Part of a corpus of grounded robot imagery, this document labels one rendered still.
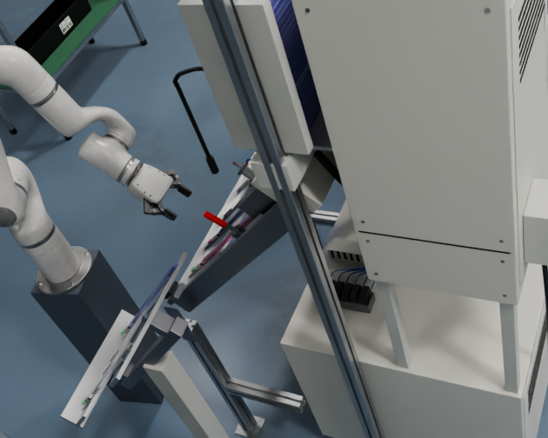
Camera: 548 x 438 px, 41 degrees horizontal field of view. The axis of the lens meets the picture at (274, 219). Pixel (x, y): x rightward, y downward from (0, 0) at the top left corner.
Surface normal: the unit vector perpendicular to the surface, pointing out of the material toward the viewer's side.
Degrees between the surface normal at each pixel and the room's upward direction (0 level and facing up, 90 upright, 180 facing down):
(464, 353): 0
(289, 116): 90
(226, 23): 90
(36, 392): 0
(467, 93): 90
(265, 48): 90
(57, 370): 0
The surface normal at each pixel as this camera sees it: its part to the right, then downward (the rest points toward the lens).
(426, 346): -0.26, -0.66
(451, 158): -0.39, 0.74
